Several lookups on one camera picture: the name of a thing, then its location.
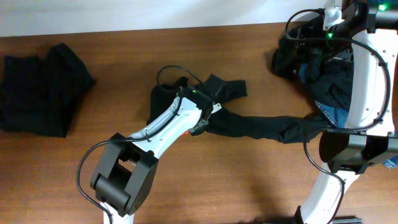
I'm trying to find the black leggings red waistband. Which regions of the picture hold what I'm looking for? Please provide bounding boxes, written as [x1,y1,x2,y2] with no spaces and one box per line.
[147,75,330,144]

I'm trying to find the dark green trousers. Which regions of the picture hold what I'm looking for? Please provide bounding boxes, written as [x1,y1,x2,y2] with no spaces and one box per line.
[1,43,95,138]

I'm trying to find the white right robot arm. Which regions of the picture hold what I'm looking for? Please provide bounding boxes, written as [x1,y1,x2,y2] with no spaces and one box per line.
[293,1,397,223]

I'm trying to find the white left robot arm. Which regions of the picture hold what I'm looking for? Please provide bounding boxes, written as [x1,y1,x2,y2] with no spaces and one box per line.
[90,86,221,223]

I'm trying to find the dark navy garment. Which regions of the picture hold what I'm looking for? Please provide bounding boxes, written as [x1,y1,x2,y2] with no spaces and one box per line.
[272,36,353,111]

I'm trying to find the blue denim jeans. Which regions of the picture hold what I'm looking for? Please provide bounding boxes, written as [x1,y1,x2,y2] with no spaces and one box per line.
[298,60,353,128]

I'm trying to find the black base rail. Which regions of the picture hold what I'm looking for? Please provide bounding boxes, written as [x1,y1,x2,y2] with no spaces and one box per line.
[331,217,363,224]

